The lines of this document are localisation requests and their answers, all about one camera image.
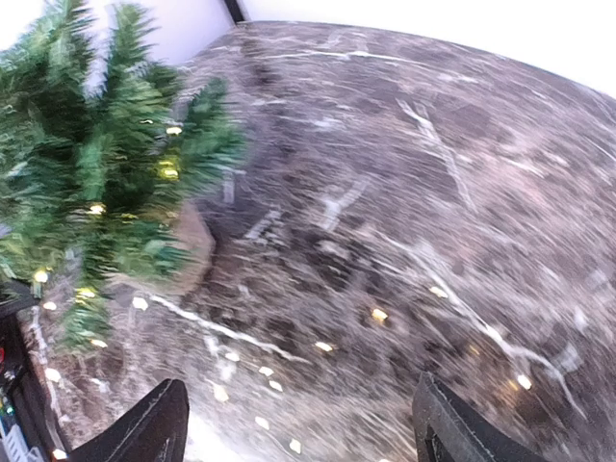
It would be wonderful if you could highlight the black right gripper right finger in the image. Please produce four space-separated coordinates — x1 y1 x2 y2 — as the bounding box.
412 372 545 462

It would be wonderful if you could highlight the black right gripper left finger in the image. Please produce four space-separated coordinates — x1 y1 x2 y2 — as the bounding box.
69 379 190 462

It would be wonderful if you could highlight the white fairy light string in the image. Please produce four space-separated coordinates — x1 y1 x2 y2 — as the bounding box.
29 120 540 458

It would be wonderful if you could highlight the small green christmas tree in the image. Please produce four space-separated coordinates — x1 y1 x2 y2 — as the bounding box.
1 1 243 351

